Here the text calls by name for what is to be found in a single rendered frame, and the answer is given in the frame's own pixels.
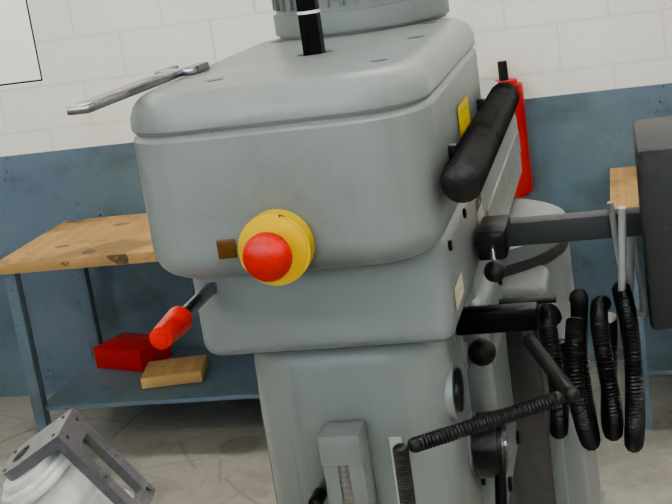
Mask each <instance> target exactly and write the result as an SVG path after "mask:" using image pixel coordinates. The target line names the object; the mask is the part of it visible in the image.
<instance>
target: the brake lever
mask: <svg viewBox="0 0 672 504"><path fill-rule="evenodd" d="M217 294H218V290H217V284H216V282H211V283H210V282H209V283H206V284H205V285H204V286H203V287H202V288H201V289H200V290H199V291H198V292H197V293H196V294H195V295H194V296H193V297H192V298H191V299H190V300H189V301H188V302H187V303H186V304H185V305H184V306H183V307H181V306H176V307H173V308H171V309H170V310H169V311H168V312H167V313H166V315H165V316H164V317H163V318H162V319H161V320H160V322H159V323H158V324H157V325H156V326H155V327H154V329H153V330H152V331H151V332H150V335H149V340H150V343H151V344H152V346H153V347H155V348H156V349H159V350H164V349H167V348H168V347H169V346H171V345H172V344H173V343H174V342H175V341H176V340H178V339H179V338H180V337H181V336H182V335H183V334H185V333H186V332H187V331H188V330H189V329H190V328H191V326H192V324H193V318H192V316H193V315H194V314H195V313H196V312H197V311H198V310H199V309H200V308H201V307H202V306H203V305H204V304H205V303H206V302H207V301H208V300H209V299H210V298H211V297H212V296H213V295H217Z"/></svg>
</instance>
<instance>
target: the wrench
mask: <svg viewBox="0 0 672 504"><path fill-rule="evenodd" d="M208 69H210V68H209V62H200V63H196V64H194V65H191V66H188V67H184V68H179V66H178V65H174V66H169V67H166V68H163V69H161V70H158V71H156V72H155V75H152V76H148V77H146V78H144V79H141V80H139V81H136V82H133V83H131V84H128V85H125V86H123V87H120V88H117V89H114V90H112V91H109V92H106V93H104V94H101V95H98V96H96V97H93V98H90V99H88V100H85V101H82V102H79V103H77V104H74V105H71V106H69V107H67V108H66V111H67V114H68V115H79V114H88V113H91V112H94V111H96V110H99V109H101V108H104V107H106V106H109V105H111V104H114V103H116V102H119V101H121V100H124V99H126V98H129V97H131V96H134V95H137V94H139V93H142V92H144V91H147V90H149V89H152V88H154V87H157V86H159V85H162V84H164V83H167V82H169V81H172V80H174V79H177V78H179V77H182V76H188V75H194V74H196V73H200V72H203V71H205V70H208Z"/></svg>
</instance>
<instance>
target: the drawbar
mask: <svg viewBox="0 0 672 504"><path fill-rule="evenodd" d="M296 7H297V12H303V11H310V10H316V9H319V2H318V0H296ZM298 21H299V27H300V34H301V41H302V48H303V55H304V56H310V55H317V54H323V53H326V51H325V44H324V37H323V30H322V23H321V16H320V12H318V13H312V14H306V15H298Z"/></svg>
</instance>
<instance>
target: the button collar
mask: <svg viewBox="0 0 672 504"><path fill-rule="evenodd" d="M261 232H271V233H275V234H277V235H279V236H281V237H282V238H283V239H284V240H285V241H286V242H287V243H288V244H289V246H290V248H291V251H292V257H293V260H292V265H291V268H290V270H289V271H288V273H287V274H286V275H285V276H284V277H283V278H281V279H280V280H277V281H274V282H263V281H260V280H258V281H260V282H262V283H264V284H268V285H273V286H280V285H286V284H289V283H291V282H293V281H295V280H297V279H298V278H299V277H300V276H301V275H302V274H303V273H304V272H305V270H306V269H307V268H308V266H309V265H310V263H311V261H312V259H313V256H314V251H315V243H314V238H313V235H312V232H311V230H310V228H309V227H308V225H307V224H306V223H305V221H304V220H303V219H301V218H300V217H299V216H298V215H296V214H294V213H292V212H290V211H287V210H283V209H271V210H267V211H264V212H261V213H260V214H258V215H256V216H255V217H254V218H253V219H252V220H251V221H250V222H249V223H248V224H247V225H246V226H245V227H244V229H243V230H242V232H241V234H240V237H239V241H238V253H239V258H240V260H241V263H242V265H243V267H244V264H243V260H242V252H243V248H244V246H245V244H246V242H247V241H248V240H249V239H250V238H251V237H252V236H254V235H256V234H258V233H261ZM244 268H245V267H244ZM245 270H246V268H245ZM246 271H247V270H246Z"/></svg>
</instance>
